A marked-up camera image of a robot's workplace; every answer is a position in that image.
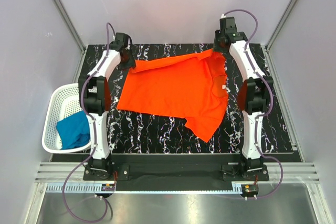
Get orange t-shirt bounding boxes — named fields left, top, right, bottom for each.
left=117, top=49, right=228, bottom=143

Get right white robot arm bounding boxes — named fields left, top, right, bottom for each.
left=214, top=30, right=273, bottom=160

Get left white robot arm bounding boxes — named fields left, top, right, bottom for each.
left=78, top=38, right=135, bottom=160

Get white plastic laundry basket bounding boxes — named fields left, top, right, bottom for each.
left=41, top=83, right=91, bottom=154

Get blue t-shirt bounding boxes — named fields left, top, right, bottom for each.
left=56, top=111, right=90, bottom=150

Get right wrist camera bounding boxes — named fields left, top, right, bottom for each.
left=219, top=17, right=237, bottom=35

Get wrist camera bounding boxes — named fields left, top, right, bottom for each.
left=112, top=33, right=133, bottom=50
left=219, top=17, right=237, bottom=35

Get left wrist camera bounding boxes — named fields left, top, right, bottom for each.
left=112, top=33, right=133, bottom=50

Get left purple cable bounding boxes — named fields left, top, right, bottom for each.
left=61, top=22, right=116, bottom=223

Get purple cable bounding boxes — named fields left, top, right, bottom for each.
left=61, top=22, right=116, bottom=223
left=222, top=8, right=284, bottom=200

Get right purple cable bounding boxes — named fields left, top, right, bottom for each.
left=222, top=8, right=284, bottom=200

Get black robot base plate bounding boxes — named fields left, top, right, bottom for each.
left=83, top=154, right=269, bottom=189

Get slotted cable duct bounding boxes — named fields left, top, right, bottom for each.
left=46, top=183, right=242, bottom=195

